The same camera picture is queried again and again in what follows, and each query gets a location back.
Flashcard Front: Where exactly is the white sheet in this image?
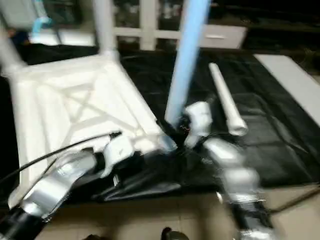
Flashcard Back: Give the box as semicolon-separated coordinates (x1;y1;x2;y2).
254;53;320;127

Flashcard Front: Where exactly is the light blue hose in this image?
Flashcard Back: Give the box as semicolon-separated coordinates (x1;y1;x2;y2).
29;0;54;37

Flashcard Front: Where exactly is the white plastic table leg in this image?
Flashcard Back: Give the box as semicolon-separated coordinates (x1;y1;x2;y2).
207;62;249;138
93;0;120;60
0;27;26;74
163;0;211;129

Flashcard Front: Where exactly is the black work mat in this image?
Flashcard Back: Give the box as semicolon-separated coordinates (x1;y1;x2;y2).
0;42;320;203

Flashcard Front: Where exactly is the dark robot right foot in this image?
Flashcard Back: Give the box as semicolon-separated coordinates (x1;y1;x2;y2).
160;227;191;240

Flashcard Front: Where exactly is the white glass-door cabinet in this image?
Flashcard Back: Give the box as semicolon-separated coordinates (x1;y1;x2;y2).
99;0;191;51

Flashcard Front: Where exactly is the white plastic table top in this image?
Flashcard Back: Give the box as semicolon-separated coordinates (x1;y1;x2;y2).
4;51;179;209

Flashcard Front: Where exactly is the white low drawer unit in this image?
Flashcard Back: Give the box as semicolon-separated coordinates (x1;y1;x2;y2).
197;24;249;50

